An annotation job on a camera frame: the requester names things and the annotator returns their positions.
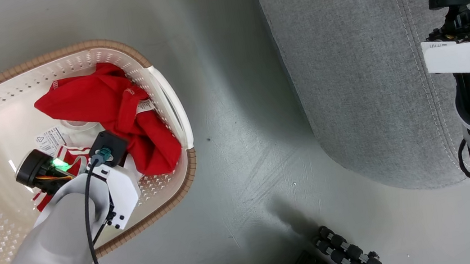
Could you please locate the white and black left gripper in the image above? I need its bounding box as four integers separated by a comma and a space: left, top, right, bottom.
13, 136, 145, 242

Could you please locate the red garment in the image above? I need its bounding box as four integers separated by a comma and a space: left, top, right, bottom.
16, 54, 188, 212

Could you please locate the grey fabric sofa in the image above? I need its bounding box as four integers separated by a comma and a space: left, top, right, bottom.
249, 0, 470, 209

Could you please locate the white printed label sticker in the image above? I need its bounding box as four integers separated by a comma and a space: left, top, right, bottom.
33, 125, 68, 159

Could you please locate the black roller wheel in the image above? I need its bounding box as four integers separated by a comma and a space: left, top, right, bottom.
310, 216, 398, 264

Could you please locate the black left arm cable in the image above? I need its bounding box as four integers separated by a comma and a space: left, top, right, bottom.
77, 155, 117, 264

